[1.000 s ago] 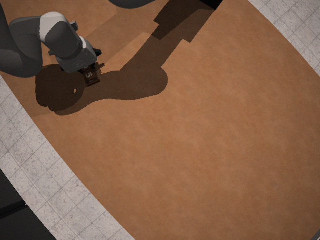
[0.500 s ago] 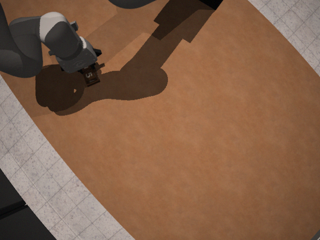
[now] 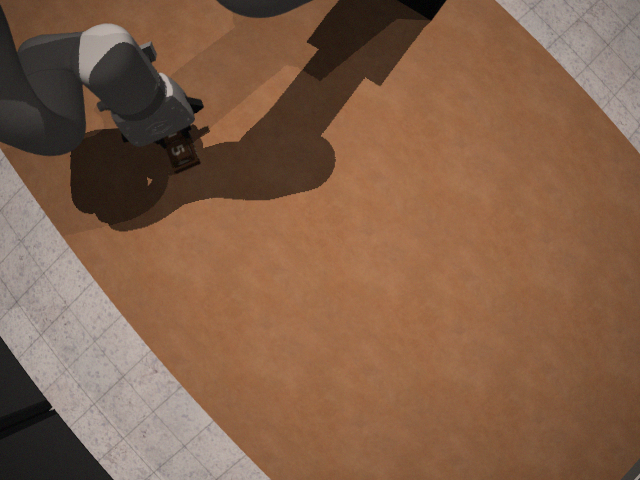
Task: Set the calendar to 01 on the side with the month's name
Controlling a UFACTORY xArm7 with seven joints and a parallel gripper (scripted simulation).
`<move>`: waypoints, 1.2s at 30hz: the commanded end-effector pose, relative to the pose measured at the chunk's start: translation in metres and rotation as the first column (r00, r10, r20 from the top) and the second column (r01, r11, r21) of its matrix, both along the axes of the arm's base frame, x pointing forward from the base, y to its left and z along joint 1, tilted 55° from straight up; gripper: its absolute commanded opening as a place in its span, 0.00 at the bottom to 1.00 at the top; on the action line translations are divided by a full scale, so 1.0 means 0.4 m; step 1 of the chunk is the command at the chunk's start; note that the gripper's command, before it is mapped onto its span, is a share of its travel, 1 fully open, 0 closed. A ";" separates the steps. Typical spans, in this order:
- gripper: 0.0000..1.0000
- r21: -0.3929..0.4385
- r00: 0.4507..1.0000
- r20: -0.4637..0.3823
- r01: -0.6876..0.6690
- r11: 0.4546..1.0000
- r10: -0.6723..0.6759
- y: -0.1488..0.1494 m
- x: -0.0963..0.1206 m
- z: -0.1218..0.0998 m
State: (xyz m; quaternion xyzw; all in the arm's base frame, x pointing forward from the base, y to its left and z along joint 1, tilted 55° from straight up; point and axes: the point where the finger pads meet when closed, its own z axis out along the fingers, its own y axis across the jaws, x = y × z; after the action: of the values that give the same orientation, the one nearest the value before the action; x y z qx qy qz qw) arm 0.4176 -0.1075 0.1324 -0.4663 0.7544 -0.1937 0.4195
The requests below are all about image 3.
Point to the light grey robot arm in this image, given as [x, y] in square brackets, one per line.
[109, 62]

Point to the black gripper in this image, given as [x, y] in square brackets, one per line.
[175, 114]

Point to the brown wooden tray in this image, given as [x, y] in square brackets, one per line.
[190, 164]

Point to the brown number cube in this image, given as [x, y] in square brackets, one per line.
[173, 138]
[180, 152]

